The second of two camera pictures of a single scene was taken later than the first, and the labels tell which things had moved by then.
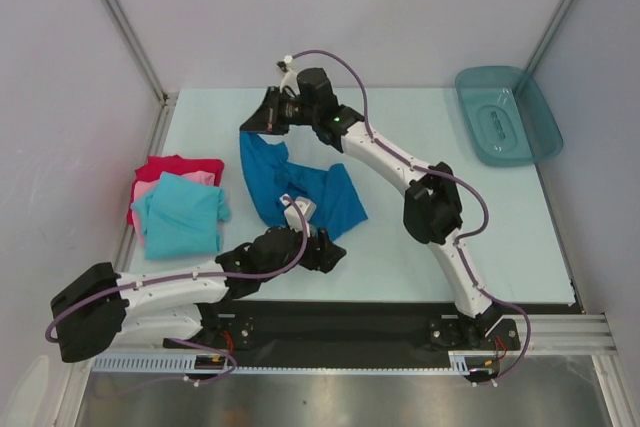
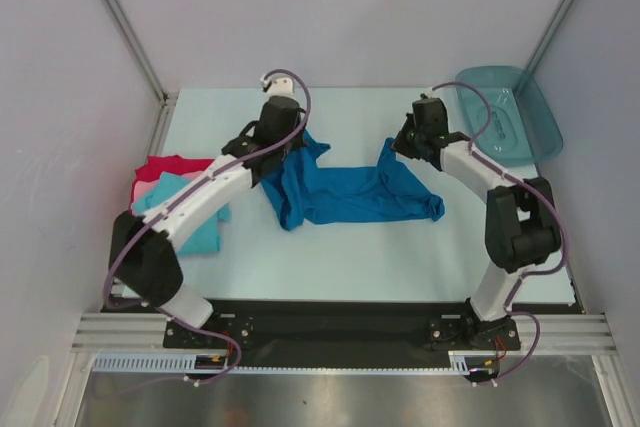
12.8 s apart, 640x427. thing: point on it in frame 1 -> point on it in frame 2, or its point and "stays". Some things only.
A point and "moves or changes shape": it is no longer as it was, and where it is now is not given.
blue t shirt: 338,202 moves or changes shape
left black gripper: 327,253 -> 298,137
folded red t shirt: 173,165 stays
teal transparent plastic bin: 505,115 stays
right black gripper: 273,111 -> 405,142
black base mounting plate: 348,328 stays
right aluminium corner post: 553,28 stays
